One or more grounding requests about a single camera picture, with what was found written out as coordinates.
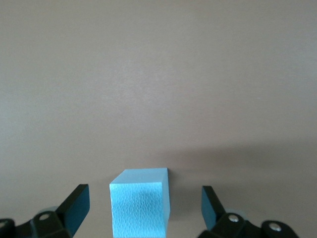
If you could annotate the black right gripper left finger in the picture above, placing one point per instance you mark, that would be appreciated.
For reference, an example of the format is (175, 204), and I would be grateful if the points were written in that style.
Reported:
(71, 210)

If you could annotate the blue foam block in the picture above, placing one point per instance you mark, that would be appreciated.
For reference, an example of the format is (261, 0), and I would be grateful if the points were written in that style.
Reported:
(138, 208)

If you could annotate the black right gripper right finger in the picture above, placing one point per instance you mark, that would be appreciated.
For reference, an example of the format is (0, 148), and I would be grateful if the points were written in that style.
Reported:
(213, 213)

